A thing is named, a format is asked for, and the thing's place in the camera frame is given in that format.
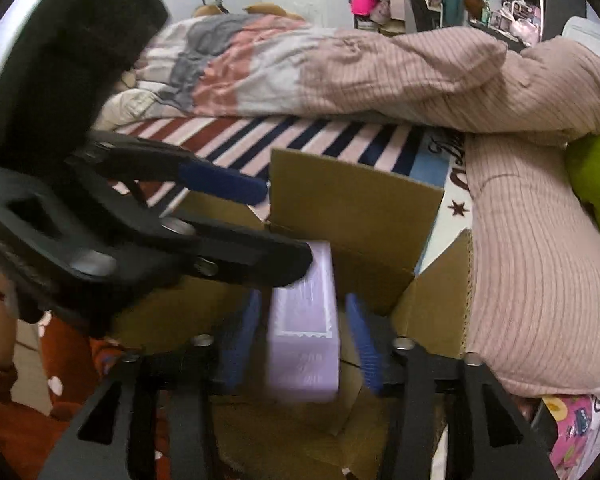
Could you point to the white headboard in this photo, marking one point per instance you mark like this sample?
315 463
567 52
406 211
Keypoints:
583 31

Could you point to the purple rectangular box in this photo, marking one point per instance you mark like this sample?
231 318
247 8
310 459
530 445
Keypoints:
303 335

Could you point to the cardboard box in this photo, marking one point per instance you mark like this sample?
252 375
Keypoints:
378 223

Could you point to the dark shelving unit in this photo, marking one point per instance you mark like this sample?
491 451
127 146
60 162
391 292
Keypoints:
524 23

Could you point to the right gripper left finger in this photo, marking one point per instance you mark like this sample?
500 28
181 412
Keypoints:
114 434

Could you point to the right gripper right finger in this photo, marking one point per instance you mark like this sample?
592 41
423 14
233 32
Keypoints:
488 438

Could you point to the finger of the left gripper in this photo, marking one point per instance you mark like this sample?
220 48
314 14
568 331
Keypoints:
131 161
232 254

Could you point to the patchwork pink grey quilt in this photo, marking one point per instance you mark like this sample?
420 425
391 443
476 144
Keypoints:
535 315

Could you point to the striped pink fleece blanket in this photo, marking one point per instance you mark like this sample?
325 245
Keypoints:
427 155

